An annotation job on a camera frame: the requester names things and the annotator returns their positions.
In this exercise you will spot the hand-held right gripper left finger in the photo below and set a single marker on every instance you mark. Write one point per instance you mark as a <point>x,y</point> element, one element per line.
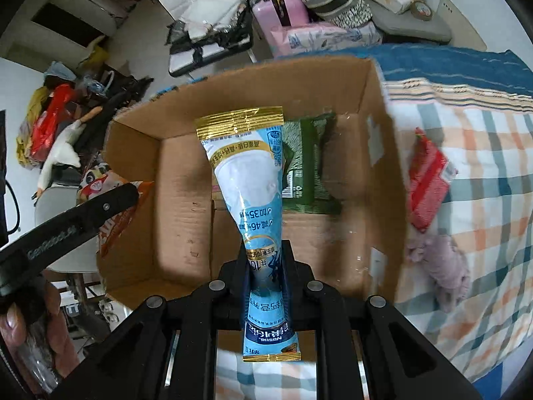
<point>231,293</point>

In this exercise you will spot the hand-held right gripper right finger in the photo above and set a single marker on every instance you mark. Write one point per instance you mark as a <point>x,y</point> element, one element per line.
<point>300,293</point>

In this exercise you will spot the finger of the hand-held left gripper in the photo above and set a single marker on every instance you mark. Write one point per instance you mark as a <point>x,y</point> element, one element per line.
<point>112,204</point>

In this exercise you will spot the orange cartoon snack packet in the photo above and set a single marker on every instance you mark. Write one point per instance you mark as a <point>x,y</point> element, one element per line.
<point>121,227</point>

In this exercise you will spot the brown cardboard box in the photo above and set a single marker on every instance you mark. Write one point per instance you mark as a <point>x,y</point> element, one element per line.
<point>183,216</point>

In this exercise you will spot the blue white gold-edged sachet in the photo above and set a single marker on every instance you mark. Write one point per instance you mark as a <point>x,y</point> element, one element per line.
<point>245,183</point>

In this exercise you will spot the green snack packet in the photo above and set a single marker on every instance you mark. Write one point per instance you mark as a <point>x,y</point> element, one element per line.
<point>309,162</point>

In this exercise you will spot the person's left hand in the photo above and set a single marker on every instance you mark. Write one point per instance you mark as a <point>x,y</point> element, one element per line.
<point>54,325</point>

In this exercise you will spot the white goose plush toy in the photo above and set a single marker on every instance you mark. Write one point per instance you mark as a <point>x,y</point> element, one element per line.
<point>62,150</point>

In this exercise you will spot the black folded tripod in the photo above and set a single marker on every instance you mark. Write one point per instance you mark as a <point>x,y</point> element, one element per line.
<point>112,104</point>

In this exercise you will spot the red plastic bag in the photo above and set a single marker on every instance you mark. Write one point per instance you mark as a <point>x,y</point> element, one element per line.
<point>50,121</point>

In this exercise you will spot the pink fuzzy plush cloth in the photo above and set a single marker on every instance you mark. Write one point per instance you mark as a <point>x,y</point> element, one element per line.
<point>442,266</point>

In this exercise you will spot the yellow plastic bag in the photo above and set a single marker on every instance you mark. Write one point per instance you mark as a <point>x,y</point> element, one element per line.
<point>98,52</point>

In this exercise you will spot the red snack packet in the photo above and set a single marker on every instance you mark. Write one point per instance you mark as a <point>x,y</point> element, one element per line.
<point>429,183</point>

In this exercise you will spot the plaid bed blanket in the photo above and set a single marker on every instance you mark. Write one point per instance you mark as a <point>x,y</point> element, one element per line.
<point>491,175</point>

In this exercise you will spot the pink suitcase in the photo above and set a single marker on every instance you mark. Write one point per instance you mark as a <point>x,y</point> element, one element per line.
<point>272,16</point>

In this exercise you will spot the pink floral tissue pack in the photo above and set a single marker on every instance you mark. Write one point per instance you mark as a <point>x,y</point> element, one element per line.
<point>316,37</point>

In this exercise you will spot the blue striped blanket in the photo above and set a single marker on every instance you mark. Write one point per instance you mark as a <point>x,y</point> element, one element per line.
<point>449,62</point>

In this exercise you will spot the grey armchair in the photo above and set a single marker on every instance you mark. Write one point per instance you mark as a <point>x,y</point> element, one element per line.
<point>410,27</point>

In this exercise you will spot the black white patterned cloth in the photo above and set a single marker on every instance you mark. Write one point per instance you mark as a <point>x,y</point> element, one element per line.
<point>337,6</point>

